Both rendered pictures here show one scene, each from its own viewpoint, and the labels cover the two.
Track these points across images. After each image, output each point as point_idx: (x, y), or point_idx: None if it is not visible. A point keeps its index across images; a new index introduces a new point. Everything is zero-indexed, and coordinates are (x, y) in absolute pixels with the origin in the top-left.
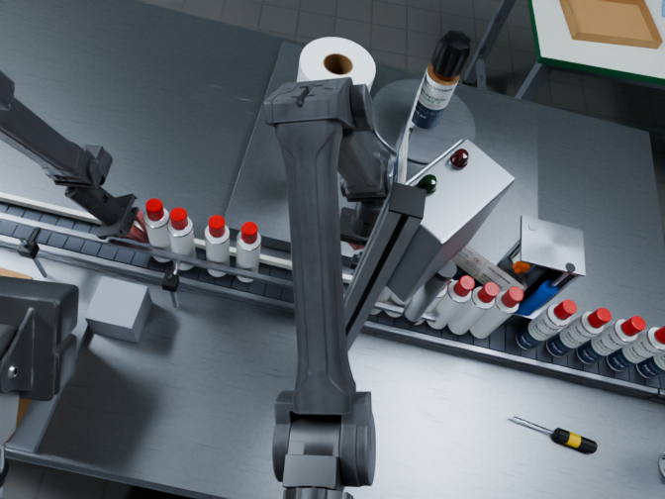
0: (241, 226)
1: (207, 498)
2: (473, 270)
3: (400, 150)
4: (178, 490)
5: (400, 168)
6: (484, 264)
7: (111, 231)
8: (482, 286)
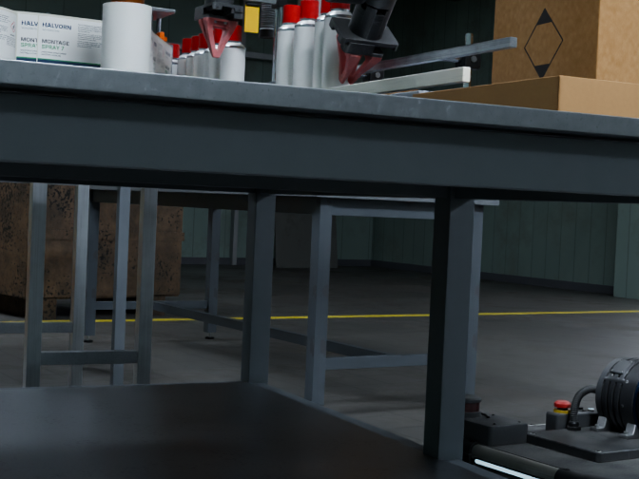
0: (296, 5)
1: (462, 461)
2: (163, 70)
3: (49, 52)
4: (485, 470)
5: (83, 49)
6: (164, 52)
7: (385, 28)
8: (187, 55)
